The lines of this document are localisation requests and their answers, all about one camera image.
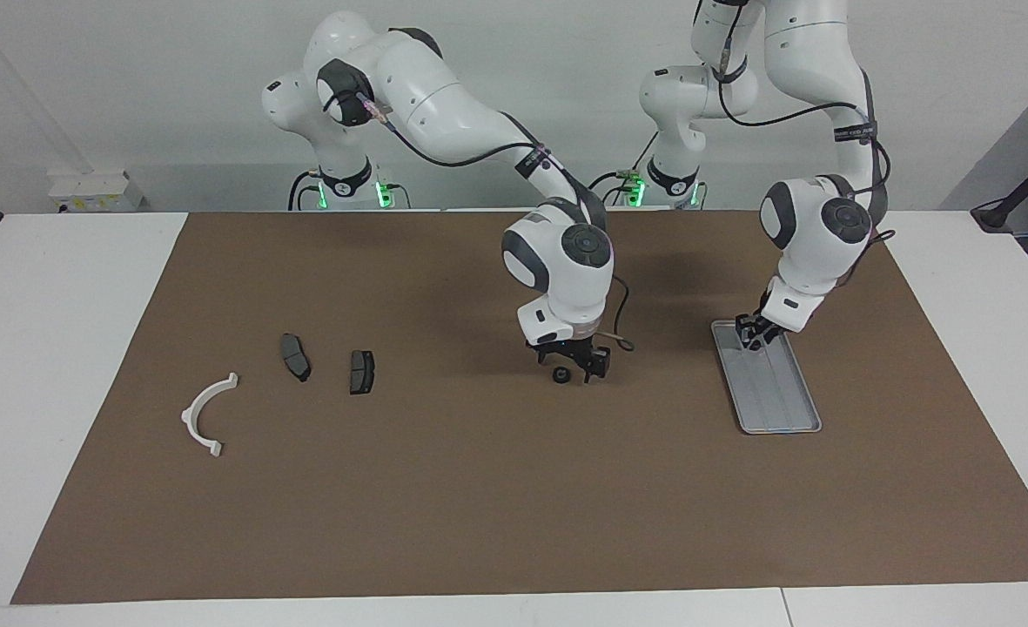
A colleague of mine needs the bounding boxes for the silver metal tray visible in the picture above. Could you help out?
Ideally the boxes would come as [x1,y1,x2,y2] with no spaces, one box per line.
[710,320,823,435]

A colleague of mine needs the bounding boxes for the brown table mat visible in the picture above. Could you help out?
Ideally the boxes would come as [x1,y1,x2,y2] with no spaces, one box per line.
[10,209,1028,604]

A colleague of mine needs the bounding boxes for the elongated dark brake pad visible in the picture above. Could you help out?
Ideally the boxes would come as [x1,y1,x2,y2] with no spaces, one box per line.
[279,334,312,383]

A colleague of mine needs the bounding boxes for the black stand with pole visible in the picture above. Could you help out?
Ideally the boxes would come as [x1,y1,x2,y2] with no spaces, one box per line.
[971,139,1028,232]

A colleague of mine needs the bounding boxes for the white power strip box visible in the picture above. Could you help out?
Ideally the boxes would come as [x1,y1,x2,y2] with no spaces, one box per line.
[48,168,144,212]

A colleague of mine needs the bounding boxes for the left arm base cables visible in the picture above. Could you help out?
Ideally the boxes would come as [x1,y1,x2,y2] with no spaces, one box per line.
[577,131,664,207]

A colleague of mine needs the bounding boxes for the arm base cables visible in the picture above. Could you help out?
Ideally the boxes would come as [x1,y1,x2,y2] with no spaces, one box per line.
[577,131,664,207]
[287,170,323,211]

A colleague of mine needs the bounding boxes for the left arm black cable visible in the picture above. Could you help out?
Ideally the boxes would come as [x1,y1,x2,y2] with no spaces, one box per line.
[696,0,896,288]

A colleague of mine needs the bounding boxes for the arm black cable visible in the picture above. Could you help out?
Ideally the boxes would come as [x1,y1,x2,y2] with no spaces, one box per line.
[361,96,635,353]
[696,0,896,288]

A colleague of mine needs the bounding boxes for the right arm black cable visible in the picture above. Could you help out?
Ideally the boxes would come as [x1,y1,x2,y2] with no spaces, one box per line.
[361,96,635,353]

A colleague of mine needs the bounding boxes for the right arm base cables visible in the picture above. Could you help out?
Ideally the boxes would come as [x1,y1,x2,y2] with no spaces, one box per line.
[287,170,323,211]

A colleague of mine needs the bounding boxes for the white curved plastic bracket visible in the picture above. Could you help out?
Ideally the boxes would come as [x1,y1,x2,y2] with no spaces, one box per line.
[180,373,240,458]

